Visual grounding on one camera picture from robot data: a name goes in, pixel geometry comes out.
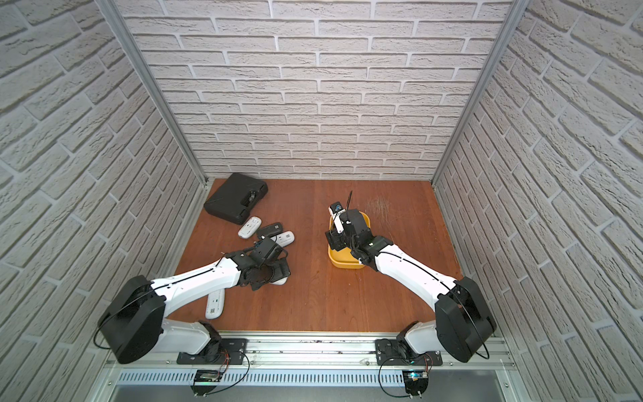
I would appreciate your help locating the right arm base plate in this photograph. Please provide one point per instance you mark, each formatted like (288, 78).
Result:
(388, 352)

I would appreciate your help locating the yellow plastic storage box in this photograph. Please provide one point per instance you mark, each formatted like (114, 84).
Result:
(343, 259)

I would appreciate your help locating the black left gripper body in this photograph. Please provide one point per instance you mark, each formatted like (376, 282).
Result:
(274, 271)

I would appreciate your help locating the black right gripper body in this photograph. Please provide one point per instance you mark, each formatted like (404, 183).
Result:
(340, 240)

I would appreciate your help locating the white upturned mouse with label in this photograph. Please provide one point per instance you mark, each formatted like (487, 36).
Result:
(280, 282)

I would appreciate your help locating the dark grey upturned mouse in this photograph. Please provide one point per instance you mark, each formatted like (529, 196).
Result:
(269, 231)

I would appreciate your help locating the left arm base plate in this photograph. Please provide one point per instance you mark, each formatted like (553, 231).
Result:
(226, 351)

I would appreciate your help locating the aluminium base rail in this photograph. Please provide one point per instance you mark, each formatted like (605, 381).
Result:
(315, 359)

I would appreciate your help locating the black carrying case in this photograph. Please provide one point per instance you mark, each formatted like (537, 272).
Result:
(235, 198)

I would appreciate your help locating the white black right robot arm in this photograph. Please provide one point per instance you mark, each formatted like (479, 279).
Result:
(463, 320)

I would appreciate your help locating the controller board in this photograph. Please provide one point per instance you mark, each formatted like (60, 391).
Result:
(206, 382)
(415, 382)

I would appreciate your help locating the left controller board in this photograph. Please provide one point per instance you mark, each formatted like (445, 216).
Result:
(206, 382)

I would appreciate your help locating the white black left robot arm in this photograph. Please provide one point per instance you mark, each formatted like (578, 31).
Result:
(137, 322)

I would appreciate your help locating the right controller board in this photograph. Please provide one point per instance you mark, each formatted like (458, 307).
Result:
(415, 382)

